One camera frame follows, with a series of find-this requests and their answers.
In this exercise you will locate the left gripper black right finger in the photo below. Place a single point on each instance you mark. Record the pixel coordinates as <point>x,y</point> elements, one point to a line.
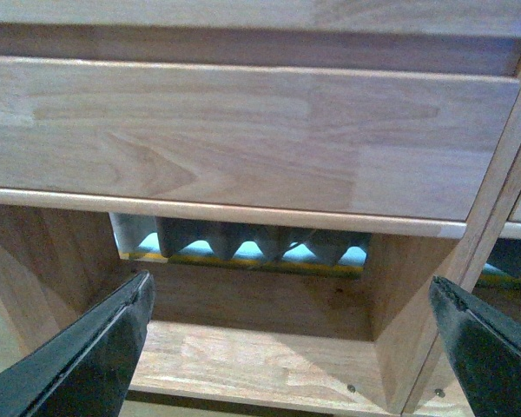
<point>483,347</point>

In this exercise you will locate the grey acoustic foam panel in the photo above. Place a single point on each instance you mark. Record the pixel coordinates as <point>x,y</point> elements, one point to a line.
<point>251,247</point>

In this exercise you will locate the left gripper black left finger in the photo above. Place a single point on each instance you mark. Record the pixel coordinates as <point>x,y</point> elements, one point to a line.
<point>86,369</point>

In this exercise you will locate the lower wooden drawer front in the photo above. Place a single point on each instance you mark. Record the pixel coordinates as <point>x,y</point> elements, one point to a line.
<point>377,151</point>

